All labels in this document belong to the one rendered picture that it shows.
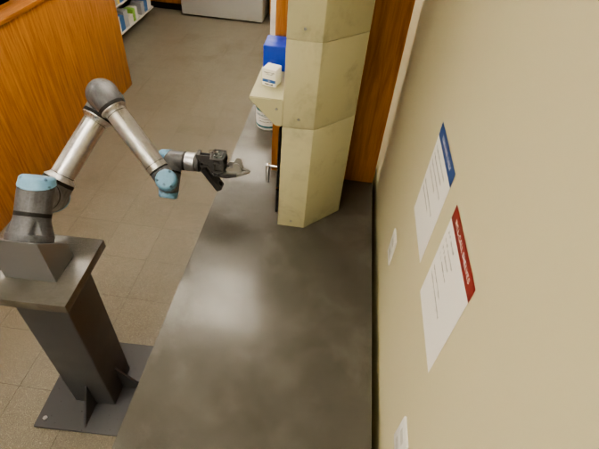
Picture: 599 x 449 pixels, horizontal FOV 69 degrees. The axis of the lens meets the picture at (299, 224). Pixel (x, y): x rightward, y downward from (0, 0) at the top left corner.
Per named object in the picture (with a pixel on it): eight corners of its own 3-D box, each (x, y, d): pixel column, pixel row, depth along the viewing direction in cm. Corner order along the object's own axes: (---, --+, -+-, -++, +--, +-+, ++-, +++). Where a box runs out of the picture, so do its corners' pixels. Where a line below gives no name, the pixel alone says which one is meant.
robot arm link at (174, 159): (160, 170, 177) (164, 150, 177) (187, 174, 176) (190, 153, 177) (153, 167, 169) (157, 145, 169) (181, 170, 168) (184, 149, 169)
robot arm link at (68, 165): (16, 201, 154) (95, 72, 160) (32, 203, 168) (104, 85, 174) (48, 217, 156) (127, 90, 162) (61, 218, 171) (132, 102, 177)
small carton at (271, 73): (281, 82, 153) (282, 65, 148) (274, 87, 149) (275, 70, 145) (267, 78, 154) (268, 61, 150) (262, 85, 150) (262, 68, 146)
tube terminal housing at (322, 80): (340, 184, 205) (370, 12, 152) (336, 232, 182) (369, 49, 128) (288, 178, 206) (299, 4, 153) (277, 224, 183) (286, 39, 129)
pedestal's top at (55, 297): (-23, 303, 150) (-29, 296, 147) (27, 237, 173) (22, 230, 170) (68, 314, 150) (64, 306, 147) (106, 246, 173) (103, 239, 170)
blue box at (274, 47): (293, 61, 166) (294, 37, 159) (290, 72, 158) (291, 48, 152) (267, 58, 166) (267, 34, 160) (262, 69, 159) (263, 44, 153)
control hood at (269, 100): (294, 85, 173) (295, 60, 166) (282, 126, 150) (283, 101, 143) (266, 81, 174) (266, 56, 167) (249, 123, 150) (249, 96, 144)
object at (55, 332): (34, 427, 207) (-62, 320, 144) (79, 338, 241) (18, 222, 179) (134, 438, 206) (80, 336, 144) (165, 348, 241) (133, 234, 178)
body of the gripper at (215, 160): (224, 161, 166) (192, 157, 166) (225, 179, 171) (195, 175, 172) (228, 150, 171) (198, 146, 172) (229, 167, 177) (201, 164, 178)
